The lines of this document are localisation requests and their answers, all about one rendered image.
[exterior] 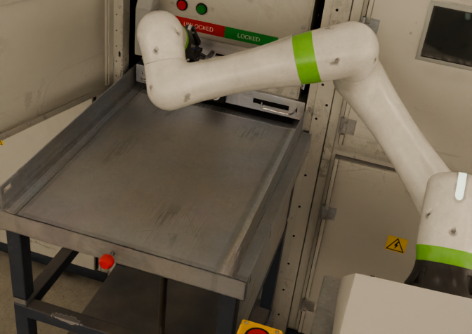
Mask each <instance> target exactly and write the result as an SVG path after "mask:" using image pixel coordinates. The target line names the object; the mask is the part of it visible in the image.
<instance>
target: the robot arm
mask: <svg viewBox="0 0 472 334"><path fill-rule="evenodd" d="M136 34H137V40H138V44H139V46H140V51H141V54H142V57H143V64H144V68H145V78H146V87H147V95H148V97H149V99H150V101H151V102H152V103H153V104H154V105H155V106H156V107H158V108H160V109H163V110H166V111H174V110H177V109H180V108H183V107H187V106H189V105H193V104H196V103H198V102H203V101H205V100H211V99H214V98H219V97H223V96H227V95H233V94H237V93H244V92H249V91H257V90H263V89H269V88H285V87H298V86H303V85H304V84H314V83H320V82H324V81H333V83H334V86H335V88H336V90H337V91H338V92H339V94H340V95H341V96H342V97H343V98H344V100H345V101H346V102H347V103H348V104H349V105H350V106H351V107H352V109H353V110H354V111H355V113H356V114H357V115H358V116H359V117H360V119H361V120H362V122H363V123H364V124H365V125H366V127H367V128H368V129H369V131H370V133H371V134H372V135H373V136H374V138H375V139H376V141H377V142H378V144H379V145H380V147H381V148H382V150H383V151H384V153H385V154H386V156H387V157H388V159H389V161H390V162H391V164H392V165H393V167H394V169H395V171H396V172H397V174H398V175H399V177H400V179H401V180H402V183H403V185H404V186H405V188H406V190H407V192H408V194H409V196H410V197H411V199H412V201H413V203H414V205H415V207H416V209H417V211H418V213H419V216H420V218H421V219H420V223H419V231H418V234H417V242H416V260H415V263H414V268H413V270H412V272H411V274H410V275H409V276H408V278H407V279H406V280H405V282H404V284H407V285H411V286H416V287H420V288H425V289H429V290H435V291H438V292H442V293H448V294H451V295H457V296H461V297H464V298H470V299H472V175H470V174H467V173H460V172H452V171H451V170H450V169H449V168H448V167H447V165H446V164H445V163H444V161H443V160H442V159H441V158H440V157H439V155H438V154H437V153H436V151H435V150H434V148H432V146H431V145H430V143H429V142H428V140H427V139H426V138H425V137H424V135H423V133H422V132H421V131H420V130H419V128H418V126H417V125H416V124H415V122H414V120H413V119H412V117H411V116H410V114H409V112H408V111H407V109H406V108H405V106H404V105H403V103H402V101H401V99H400V98H399V96H398V94H397V93H396V91H395V89H394V87H393V85H392V83H391V81H390V79H389V78H388V75H387V74H386V72H385V70H384V67H383V65H382V64H381V62H380V60H379V41H378V39H377V37H376V34H375V33H374V32H373V30H372V29H371V28H370V27H368V26H367V25H365V24H363V23H361V22H356V21H348V22H342V23H339V24H335V25H330V26H327V27H322V28H319V29H314V30H311V31H309V32H304V33H301V34H297V35H294V34H292V35H290V36H286V37H285V38H282V39H279V40H277V41H273V42H270V43H268V44H264V45H262V46H258V47H255V48H251V49H248V50H245V51H240V52H238V53H233V54H229V55H224V56H220V57H216V58H209V59H205V57H206V55H205V54H203V53H201V52H202V50H203V48H200V47H199V45H200V44H201V40H200V38H199V36H198V34H197V32H196V29H195V26H193V25H186V26H185V27H184V26H182V24H181V23H180V21H179V20H178V18H177V17H176V16H175V15H173V14H172V13H170V12H167V11H161V10H159V11H152V12H149V13H148V14H146V15H145V16H144V17H143V18H142V19H141V20H140V22H139V23H138V27H137V32H136ZM187 59H190V60H189V61H186V60H187ZM199 59H200V60H199Z"/></svg>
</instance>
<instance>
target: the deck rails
mask: <svg viewBox="0 0 472 334"><path fill-rule="evenodd" d="M129 73H130V71H128V72H127V73H125V74H124V75H123V76H122V77H121V78H120V79H118V80H117V81H116V82H115V83H114V84H113V85H112V86H110V87H109V88H108V89H107V90H106V91H105V92H104V93H103V94H102V95H101V96H100V97H99V98H97V99H96V100H95V101H94V102H93V103H92V104H90V105H89V106H88V107H87V108H86V109H85V110H84V111H83V112H82V113H81V114H80V115H79V116H77V117H76V118H75V119H74V120H73V121H72V122H70V123H69V124H68V125H67V126H66V127H65V128H64V129H62V130H61V131H60V132H59V134H57V135H56V136H55V137H54V138H53V139H52V140H50V141H49V142H48V143H47V144H46V145H45V146H44V147H42V148H41V149H40V150H39V151H38V152H37V153H36V154H35V155H34V156H33V157H32V158H31V159H29V160H28V161H27V162H26V163H25V164H24V165H22V166H21V167H20V168H19V169H18V170H17V171H16V172H14V174H12V176H10V177H9V178H8V179H7V180H6V181H5V182H4V183H2V184H1V185H0V196H1V208H0V211H5V212H7V213H12V214H16V213H18V212H19V211H20V210H21V209H22V208H23V207H24V206H25V205H26V204H27V203H28V202H29V201H30V200H31V199H32V198H33V197H34V196H35V195H36V194H37V193H38V192H39V191H40V190H41V189H42V188H43V187H44V186H45V185H46V184H47V183H48V182H49V181H50V180H51V179H52V178H53V177H54V176H55V175H56V174H57V173H58V172H59V171H60V170H61V169H62V168H63V167H64V166H65V165H66V164H67V163H68V162H69V161H70V160H71V159H72V158H73V157H74V156H75V155H76V154H77V153H78V152H79V151H80V150H81V149H82V148H83V147H84V146H85V145H86V144H87V143H89V142H90V141H91V140H92V139H93V138H94V137H95V136H96V135H97V134H98V133H99V132H100V131H101V130H102V129H103V128H104V127H105V126H106V125H107V124H108V123H109V122H110V121H111V120H112V119H113V118H114V117H115V116H116V115H117V114H118V113H119V112H120V111H121V110H122V109H123V108H124V107H125V106H126V105H127V104H128V103H129V102H130V101H131V100H132V99H133V98H134V97H135V96H136V95H137V94H138V91H133V90H129ZM304 114H305V112H303V114H302V116H301V118H300V120H299V123H298V125H297V127H296V129H292V128H290V129H289V131H288V133H287V135H286V137H285V139H284V141H283V143H282V145H281V147H280V149H279V151H278V153H277V155H276V157H275V159H274V161H273V163H272V165H271V167H270V169H269V171H268V173H267V175H266V177H265V179H264V181H263V183H262V185H261V187H260V189H259V191H258V193H257V195H256V197H255V199H254V201H253V203H252V205H251V207H250V209H249V211H248V213H247V215H246V217H245V219H244V221H243V223H242V224H241V226H240V228H239V230H238V232H237V234H236V236H235V238H234V240H233V242H232V244H231V246H230V248H229V250H228V252H227V254H226V256H225V258H224V260H223V262H222V264H221V266H220V268H219V270H218V272H217V274H221V275H224V276H228V277H231V278H234V279H235V277H236V276H237V273H238V271H239V269H240V267H241V265H242V262H243V260H244V258H245V256H246V254H247V251H248V250H249V247H250V245H251V242H252V241H253V239H254V237H255V235H256V232H257V230H258V228H259V226H260V224H261V221H262V219H263V217H264V215H265V213H266V211H267V209H268V207H269V205H270V202H271V200H272V198H273V196H274V193H275V191H276V189H277V187H278V185H279V183H280V180H281V179H282V176H283V174H284V172H285V170H286V168H287V165H288V163H289V161H290V159H291V157H292V154H293V153H294V150H295V149H296V146H297V144H298V142H299V140H300V138H301V135H302V133H303V131H301V130H302V125H303V118H304ZM9 184H10V185H11V187H9V188H8V189H7V190H6V191H5V192H4V188H5V187H6V186H7V185H9Z"/></svg>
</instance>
